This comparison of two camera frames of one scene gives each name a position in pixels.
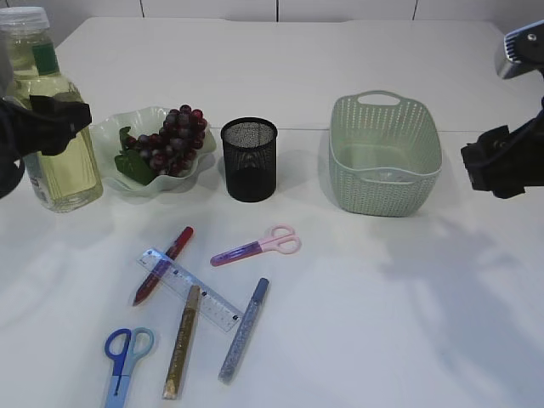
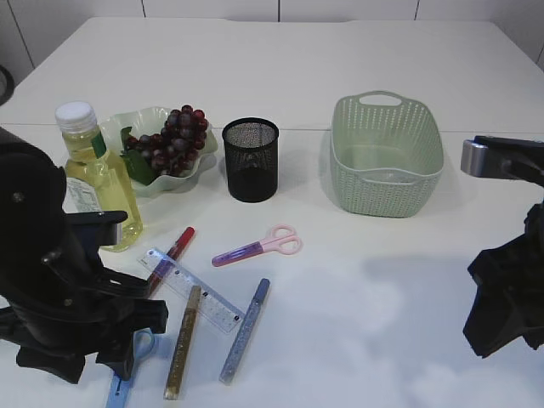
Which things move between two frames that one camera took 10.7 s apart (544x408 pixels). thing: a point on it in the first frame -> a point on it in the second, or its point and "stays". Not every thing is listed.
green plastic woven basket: x=384 y=159 stays
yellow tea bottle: x=65 y=182 -> x=96 y=180
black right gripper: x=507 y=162 -> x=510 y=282
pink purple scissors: x=281 y=237 stays
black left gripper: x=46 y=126 -> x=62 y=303
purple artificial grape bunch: x=168 y=151 stays
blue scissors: x=127 y=346 stays
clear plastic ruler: x=216 y=308 stays
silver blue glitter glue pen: x=242 y=337 stays
